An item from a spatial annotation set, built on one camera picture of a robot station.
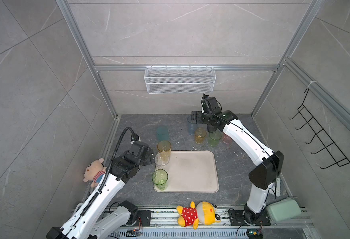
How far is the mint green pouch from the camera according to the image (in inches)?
28.9

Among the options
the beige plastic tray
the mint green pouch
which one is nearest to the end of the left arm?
the beige plastic tray

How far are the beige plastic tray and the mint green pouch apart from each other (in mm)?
281

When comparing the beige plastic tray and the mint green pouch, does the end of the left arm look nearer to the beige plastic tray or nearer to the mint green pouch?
the beige plastic tray

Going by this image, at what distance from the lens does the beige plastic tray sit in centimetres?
85
